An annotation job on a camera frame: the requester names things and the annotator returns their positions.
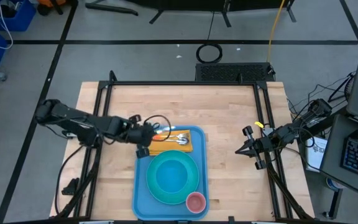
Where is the turquoise bowl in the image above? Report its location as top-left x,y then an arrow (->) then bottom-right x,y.
155,159 -> 190,194

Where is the fork with orange handle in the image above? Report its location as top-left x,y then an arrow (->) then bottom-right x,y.
155,131 -> 190,139

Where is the black desk leg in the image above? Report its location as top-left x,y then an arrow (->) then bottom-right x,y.
323,188 -> 344,220

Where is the yellow cloth napkin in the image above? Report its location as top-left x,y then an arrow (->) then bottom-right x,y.
147,129 -> 194,156

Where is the white and blue roll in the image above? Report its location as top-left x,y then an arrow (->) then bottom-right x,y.
325,177 -> 345,192

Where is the coiled black cable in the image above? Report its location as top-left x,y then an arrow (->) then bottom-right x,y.
195,42 -> 224,65

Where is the turquoise round plate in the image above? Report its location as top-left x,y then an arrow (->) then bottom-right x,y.
145,149 -> 200,205

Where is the orange and black bag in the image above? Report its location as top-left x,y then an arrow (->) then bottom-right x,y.
36,0 -> 76,16

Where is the yellow hanging cable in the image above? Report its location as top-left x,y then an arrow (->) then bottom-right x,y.
265,0 -> 287,63

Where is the large blue storage bin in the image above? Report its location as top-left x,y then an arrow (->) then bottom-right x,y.
0,0 -> 37,32

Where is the spoon with orange handle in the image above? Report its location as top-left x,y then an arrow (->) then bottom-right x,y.
160,136 -> 190,146

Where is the thin black floor cable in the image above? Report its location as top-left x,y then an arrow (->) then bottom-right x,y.
207,11 -> 216,45

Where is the dark grey keyboard desk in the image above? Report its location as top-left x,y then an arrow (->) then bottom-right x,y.
319,113 -> 358,202

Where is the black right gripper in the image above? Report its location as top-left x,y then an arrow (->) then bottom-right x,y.
235,125 -> 288,170

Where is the black aluminium rig frame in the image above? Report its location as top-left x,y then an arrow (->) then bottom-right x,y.
50,70 -> 316,224

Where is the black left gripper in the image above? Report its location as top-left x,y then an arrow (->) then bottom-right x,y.
124,114 -> 163,159

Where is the black arm base cable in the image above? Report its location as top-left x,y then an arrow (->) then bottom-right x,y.
53,144 -> 85,216

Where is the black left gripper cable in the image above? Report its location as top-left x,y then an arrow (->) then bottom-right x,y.
144,114 -> 172,143

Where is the white printed paper sheet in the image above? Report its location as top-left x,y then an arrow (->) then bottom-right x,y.
305,136 -> 329,173

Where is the knife with cream handle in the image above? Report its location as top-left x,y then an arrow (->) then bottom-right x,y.
154,125 -> 177,134

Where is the blue plastic tray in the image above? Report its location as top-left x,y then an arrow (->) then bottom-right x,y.
131,125 -> 210,222

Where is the black room divider screen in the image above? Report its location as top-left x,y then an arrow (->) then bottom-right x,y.
85,0 -> 297,28

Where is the pink plastic cup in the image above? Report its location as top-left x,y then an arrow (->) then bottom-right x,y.
185,191 -> 207,214

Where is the black clamp bracket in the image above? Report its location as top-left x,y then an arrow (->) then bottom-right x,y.
61,177 -> 81,197

